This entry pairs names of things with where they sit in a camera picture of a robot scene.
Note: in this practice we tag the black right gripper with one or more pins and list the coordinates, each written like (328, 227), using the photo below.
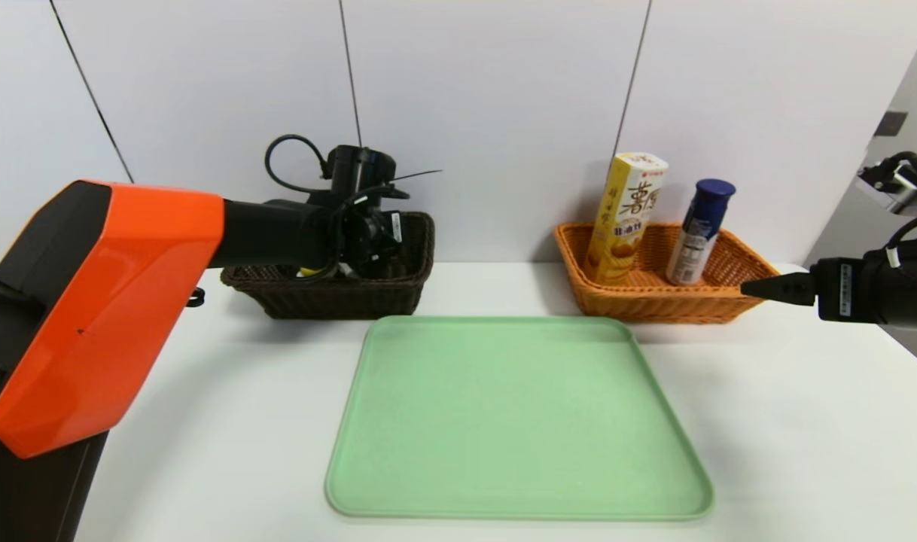
(842, 289)

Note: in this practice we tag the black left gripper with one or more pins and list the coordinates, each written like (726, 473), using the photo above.
(396, 229)

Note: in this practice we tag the white bottle with blue cap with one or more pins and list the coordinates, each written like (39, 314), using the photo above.
(699, 233)

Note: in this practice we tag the yellow potato chips box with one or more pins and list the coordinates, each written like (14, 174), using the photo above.
(628, 218)

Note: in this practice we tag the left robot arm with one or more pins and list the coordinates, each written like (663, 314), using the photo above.
(112, 301)

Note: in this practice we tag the dark brown wicker basket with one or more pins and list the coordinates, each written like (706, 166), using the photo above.
(338, 297)

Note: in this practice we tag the orange wicker basket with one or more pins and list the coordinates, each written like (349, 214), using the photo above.
(654, 301)

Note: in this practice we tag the light green plastic tray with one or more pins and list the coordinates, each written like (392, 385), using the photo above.
(519, 421)

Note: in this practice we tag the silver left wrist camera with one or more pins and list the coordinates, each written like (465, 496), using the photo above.
(361, 169)

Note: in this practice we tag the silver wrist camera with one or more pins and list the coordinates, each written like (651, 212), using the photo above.
(891, 184)
(361, 169)

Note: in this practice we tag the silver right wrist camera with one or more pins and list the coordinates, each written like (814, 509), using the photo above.
(891, 184)

